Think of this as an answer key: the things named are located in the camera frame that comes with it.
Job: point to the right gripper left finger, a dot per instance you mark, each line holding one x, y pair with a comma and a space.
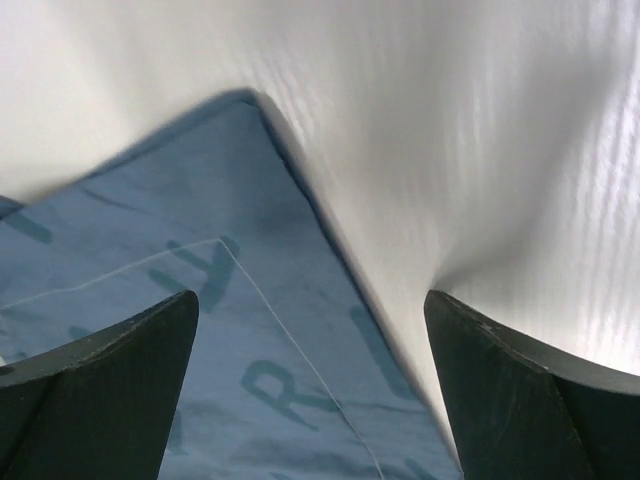
100, 407

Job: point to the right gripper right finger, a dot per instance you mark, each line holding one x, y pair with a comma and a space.
519, 408

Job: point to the blue letter-print cloth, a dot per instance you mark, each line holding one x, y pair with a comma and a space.
290, 376

